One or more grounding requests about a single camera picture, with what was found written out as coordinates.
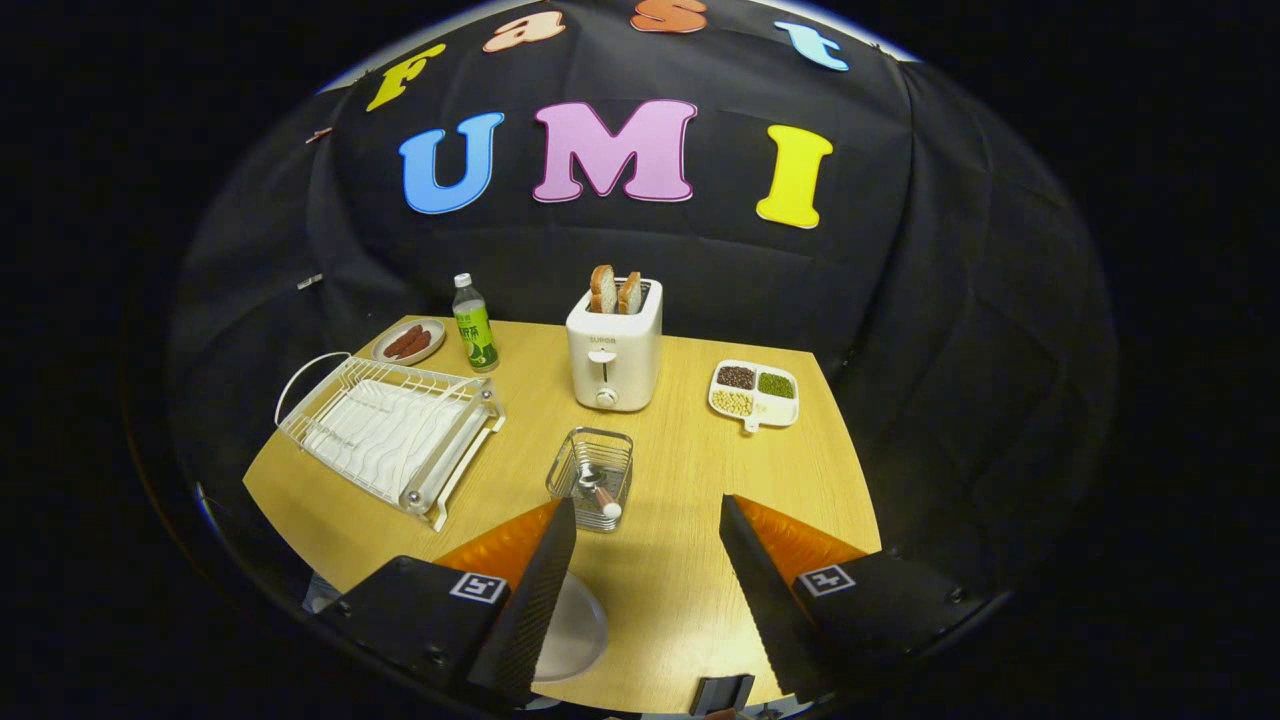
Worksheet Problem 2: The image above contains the green label drink bottle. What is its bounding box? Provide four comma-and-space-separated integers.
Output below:
452, 273, 500, 374

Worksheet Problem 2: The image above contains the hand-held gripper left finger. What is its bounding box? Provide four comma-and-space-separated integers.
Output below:
318, 497, 579, 706

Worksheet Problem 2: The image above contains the white toaster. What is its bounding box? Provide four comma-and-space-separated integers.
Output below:
565, 278, 664, 413

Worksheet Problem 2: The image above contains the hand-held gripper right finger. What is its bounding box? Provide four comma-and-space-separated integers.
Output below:
718, 493, 991, 704

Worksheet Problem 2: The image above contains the grey round plate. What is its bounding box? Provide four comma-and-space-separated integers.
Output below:
535, 572, 609, 684

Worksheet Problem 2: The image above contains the white wire dish rack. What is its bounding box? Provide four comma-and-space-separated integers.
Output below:
274, 351, 507, 532

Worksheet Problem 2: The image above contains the metal wire basket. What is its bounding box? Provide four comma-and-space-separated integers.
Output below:
545, 427, 635, 533

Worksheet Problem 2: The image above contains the small beige sausage dish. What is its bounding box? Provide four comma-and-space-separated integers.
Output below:
372, 318, 448, 367

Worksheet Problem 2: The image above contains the spoon with red checkered handle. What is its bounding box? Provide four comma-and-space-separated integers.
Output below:
575, 462, 623, 521

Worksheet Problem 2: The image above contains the white divided bean dish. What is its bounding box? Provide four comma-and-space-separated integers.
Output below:
707, 359, 801, 433

